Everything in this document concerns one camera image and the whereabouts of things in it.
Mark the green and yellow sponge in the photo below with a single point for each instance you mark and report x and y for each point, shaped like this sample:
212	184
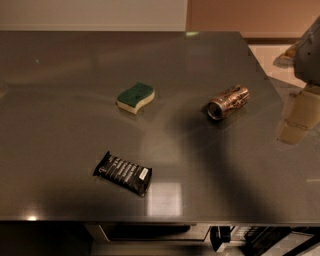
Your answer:
136	97

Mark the orange soda can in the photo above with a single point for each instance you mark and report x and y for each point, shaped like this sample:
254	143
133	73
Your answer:
225	103

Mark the black snack bar wrapper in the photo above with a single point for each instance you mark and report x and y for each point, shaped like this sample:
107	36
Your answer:
129	175

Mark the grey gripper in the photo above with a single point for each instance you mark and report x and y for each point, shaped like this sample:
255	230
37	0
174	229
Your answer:
309	60

